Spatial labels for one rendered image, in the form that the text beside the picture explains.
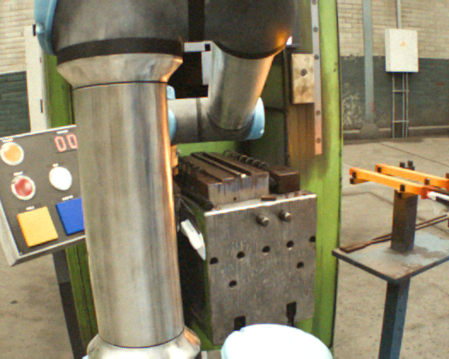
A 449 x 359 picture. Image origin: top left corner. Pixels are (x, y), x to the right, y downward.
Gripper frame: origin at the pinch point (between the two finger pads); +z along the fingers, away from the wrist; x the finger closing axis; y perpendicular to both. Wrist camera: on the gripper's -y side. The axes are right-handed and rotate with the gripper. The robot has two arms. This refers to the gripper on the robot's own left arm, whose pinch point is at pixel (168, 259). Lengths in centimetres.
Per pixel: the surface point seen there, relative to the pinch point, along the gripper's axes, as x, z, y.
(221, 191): 8.5, -2.0, -45.5
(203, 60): 5, -41, -44
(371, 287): 90, 93, -163
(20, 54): -320, -82, -570
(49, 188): -28.3, -14.0, -7.4
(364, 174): 54, -4, -54
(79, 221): -21.7, -6.1, -7.1
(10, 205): -34.4, -12.6, 1.3
